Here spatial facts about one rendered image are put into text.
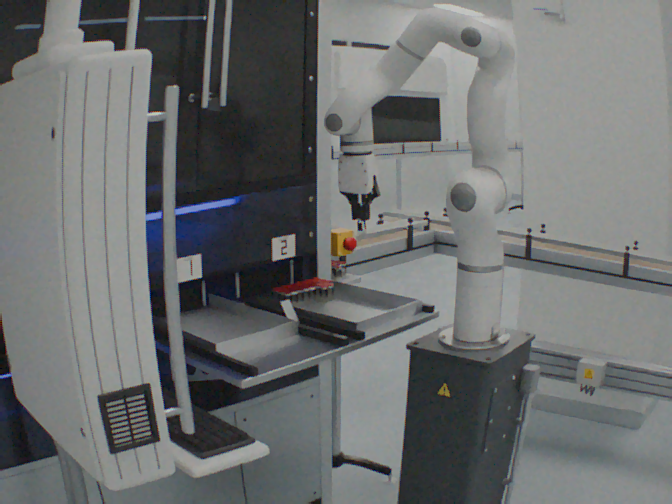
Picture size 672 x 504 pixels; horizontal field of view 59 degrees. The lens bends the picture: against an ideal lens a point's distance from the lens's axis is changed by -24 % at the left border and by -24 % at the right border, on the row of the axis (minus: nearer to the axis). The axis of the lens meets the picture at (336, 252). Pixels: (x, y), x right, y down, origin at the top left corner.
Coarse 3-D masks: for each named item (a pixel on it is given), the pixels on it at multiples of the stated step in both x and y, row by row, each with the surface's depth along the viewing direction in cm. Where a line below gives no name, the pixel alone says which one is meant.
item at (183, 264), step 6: (180, 258) 183; (186, 258) 184; (192, 258) 186; (198, 258) 188; (180, 264) 183; (186, 264) 185; (192, 264) 186; (198, 264) 188; (180, 270) 183; (186, 270) 185; (198, 270) 188; (180, 276) 184; (186, 276) 185; (192, 276) 187; (198, 276) 188
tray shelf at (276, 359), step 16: (416, 320) 192; (304, 336) 180; (368, 336) 180; (384, 336) 183; (192, 352) 165; (240, 352) 167; (256, 352) 167; (272, 352) 168; (288, 352) 168; (304, 352) 168; (320, 352) 168; (336, 352) 170; (208, 368) 157; (224, 368) 156; (272, 368) 158; (288, 368) 159; (304, 368) 163; (240, 384) 150
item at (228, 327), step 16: (224, 304) 198; (240, 304) 193; (160, 320) 176; (192, 320) 189; (208, 320) 189; (224, 320) 190; (240, 320) 190; (256, 320) 190; (272, 320) 186; (288, 320) 182; (192, 336) 167; (208, 336) 176; (224, 336) 177; (240, 336) 167; (256, 336) 171; (272, 336) 174; (288, 336) 178; (224, 352) 164
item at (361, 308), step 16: (336, 288) 217; (352, 288) 213; (368, 288) 209; (272, 304) 198; (320, 304) 206; (336, 304) 206; (352, 304) 206; (368, 304) 206; (384, 304) 206; (400, 304) 202; (416, 304) 196; (336, 320) 183; (352, 320) 192; (368, 320) 182; (384, 320) 187; (400, 320) 192
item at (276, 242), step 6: (294, 234) 213; (276, 240) 208; (282, 240) 209; (288, 240) 211; (294, 240) 213; (276, 246) 208; (282, 246) 210; (288, 246) 212; (294, 246) 213; (276, 252) 208; (288, 252) 212; (294, 252) 214; (276, 258) 209; (282, 258) 210
